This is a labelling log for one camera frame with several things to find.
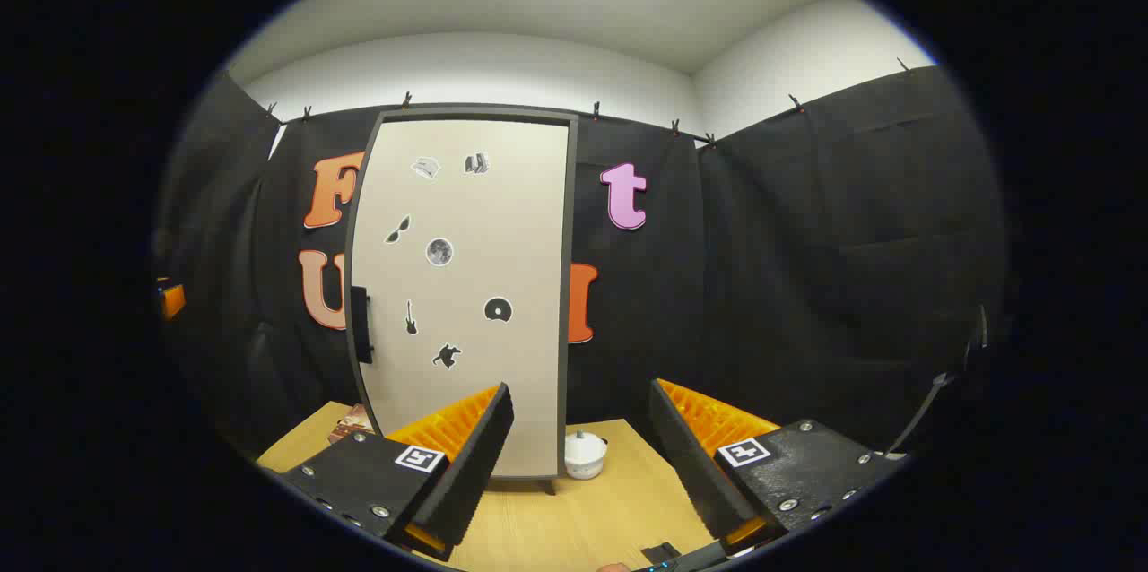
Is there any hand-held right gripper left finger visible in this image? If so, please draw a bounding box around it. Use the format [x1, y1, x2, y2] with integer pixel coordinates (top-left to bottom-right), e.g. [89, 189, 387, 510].
[281, 382, 516, 562]

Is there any row of backdrop clips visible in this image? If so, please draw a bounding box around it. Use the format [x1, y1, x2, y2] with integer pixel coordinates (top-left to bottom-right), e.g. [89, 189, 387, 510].
[265, 56, 911, 152]

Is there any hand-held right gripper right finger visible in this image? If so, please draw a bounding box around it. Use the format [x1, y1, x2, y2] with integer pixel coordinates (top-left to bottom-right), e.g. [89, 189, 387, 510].
[648, 377, 909, 555]

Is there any white lidded ceramic pot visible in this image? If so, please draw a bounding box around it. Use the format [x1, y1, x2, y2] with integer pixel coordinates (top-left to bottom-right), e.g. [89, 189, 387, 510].
[563, 429, 609, 481]

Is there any stack of books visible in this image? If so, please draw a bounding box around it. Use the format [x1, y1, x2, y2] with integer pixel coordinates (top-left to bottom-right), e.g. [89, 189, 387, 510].
[327, 403, 376, 446]

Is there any black backdrop cloth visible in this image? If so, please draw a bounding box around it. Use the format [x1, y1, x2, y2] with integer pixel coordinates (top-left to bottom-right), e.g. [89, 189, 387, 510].
[157, 61, 1010, 465]

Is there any black cabinet door handle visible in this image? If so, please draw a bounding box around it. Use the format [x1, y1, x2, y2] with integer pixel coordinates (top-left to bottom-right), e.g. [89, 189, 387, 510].
[350, 286, 374, 364]

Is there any beige cabinet door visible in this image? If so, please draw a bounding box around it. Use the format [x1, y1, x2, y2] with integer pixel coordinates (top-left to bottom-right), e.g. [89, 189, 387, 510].
[345, 119, 571, 480]

